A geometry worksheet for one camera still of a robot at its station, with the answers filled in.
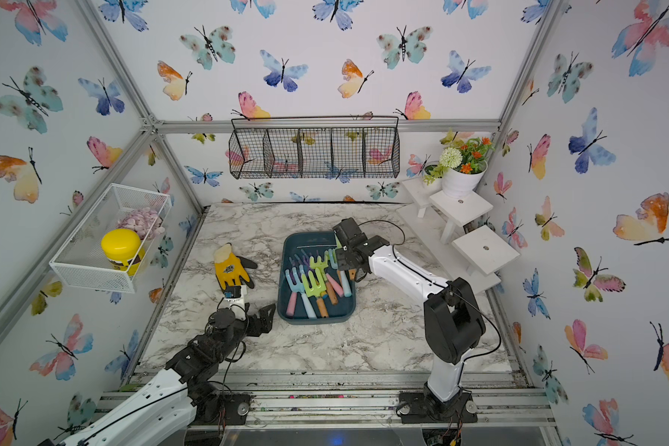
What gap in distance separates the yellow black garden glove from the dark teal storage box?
144mm

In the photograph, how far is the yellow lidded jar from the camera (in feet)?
2.11

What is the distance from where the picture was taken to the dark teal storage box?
2.97 ft

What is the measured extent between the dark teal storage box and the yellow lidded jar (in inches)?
15.9

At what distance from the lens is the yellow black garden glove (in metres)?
1.00

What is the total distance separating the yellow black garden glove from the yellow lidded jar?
34 cm

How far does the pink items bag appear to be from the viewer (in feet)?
2.28
